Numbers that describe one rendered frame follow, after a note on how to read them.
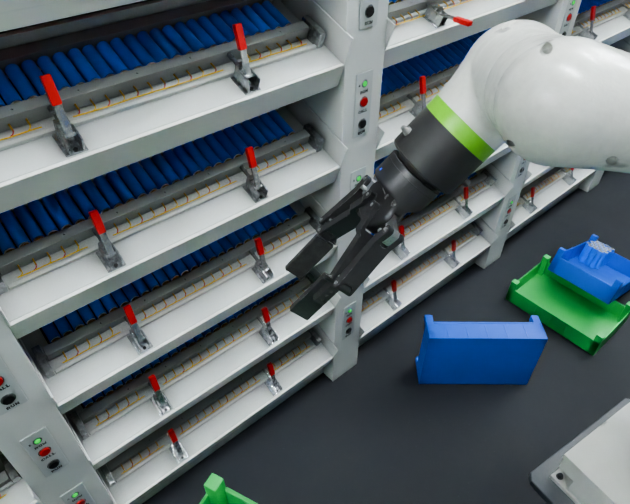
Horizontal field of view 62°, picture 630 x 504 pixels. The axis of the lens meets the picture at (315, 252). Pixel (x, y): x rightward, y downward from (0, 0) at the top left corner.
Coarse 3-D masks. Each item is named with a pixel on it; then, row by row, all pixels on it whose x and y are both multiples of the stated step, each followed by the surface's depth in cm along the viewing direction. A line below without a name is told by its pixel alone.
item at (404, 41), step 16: (480, 0) 108; (496, 0) 109; (512, 0) 111; (528, 0) 113; (544, 0) 118; (416, 16) 99; (464, 16) 103; (480, 16) 104; (496, 16) 109; (512, 16) 114; (400, 32) 95; (416, 32) 96; (432, 32) 98; (448, 32) 101; (464, 32) 105; (400, 48) 94; (416, 48) 98; (432, 48) 102; (384, 64) 95
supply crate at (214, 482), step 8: (208, 480) 69; (216, 480) 69; (208, 488) 69; (216, 488) 69; (224, 488) 71; (208, 496) 71; (216, 496) 69; (224, 496) 72; (232, 496) 71; (240, 496) 70
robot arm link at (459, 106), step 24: (504, 24) 54; (528, 24) 52; (480, 48) 54; (504, 48) 50; (456, 72) 57; (480, 72) 52; (456, 96) 56; (480, 96) 52; (456, 120) 55; (480, 120) 55; (480, 144) 56
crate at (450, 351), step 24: (432, 336) 133; (456, 336) 133; (480, 336) 133; (504, 336) 133; (528, 336) 133; (432, 360) 139; (456, 360) 139; (480, 360) 139; (504, 360) 139; (528, 360) 138
